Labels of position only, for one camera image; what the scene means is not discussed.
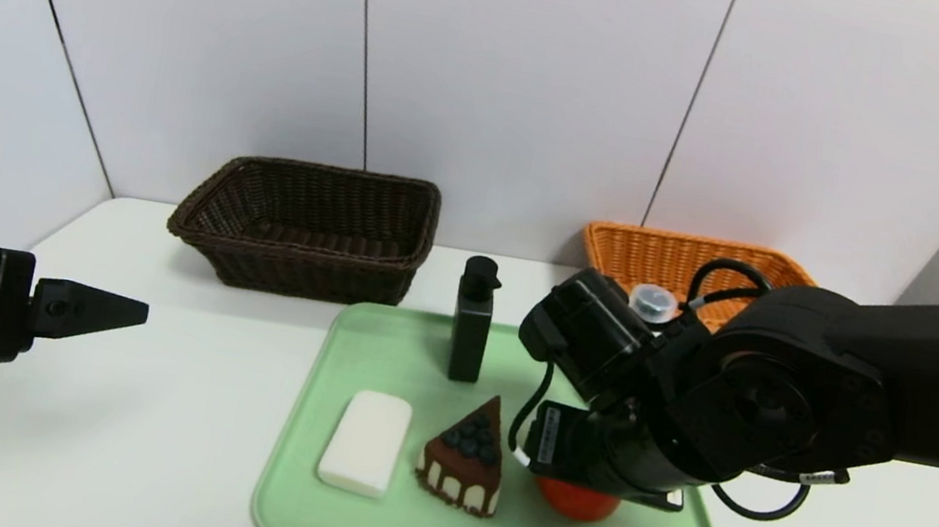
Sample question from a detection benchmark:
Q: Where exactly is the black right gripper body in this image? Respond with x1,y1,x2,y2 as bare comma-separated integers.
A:
520,397,647,493

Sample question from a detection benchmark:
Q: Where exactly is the red apple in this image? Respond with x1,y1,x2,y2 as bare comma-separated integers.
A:
531,474,625,527

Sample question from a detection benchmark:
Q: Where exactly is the black pump bottle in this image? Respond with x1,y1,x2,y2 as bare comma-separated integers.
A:
444,253,505,386

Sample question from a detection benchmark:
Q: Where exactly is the white soap bar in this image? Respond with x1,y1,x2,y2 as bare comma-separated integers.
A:
315,384,416,502

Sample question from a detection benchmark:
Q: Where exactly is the orange wicker basket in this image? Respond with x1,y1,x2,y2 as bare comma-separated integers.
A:
570,217,823,348

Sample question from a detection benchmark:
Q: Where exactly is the dark brown wicker basket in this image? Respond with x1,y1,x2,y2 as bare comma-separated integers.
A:
159,142,445,318

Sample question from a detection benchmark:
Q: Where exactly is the chocolate blueberry cake slice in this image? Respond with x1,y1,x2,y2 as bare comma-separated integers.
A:
409,384,517,520

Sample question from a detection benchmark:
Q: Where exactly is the white bottle with clear cap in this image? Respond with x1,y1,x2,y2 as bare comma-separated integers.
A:
625,280,681,327

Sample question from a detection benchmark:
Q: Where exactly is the light green plastic tray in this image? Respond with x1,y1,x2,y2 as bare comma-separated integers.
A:
248,290,759,527

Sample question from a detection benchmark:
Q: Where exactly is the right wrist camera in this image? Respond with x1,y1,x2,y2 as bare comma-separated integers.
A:
509,258,693,421

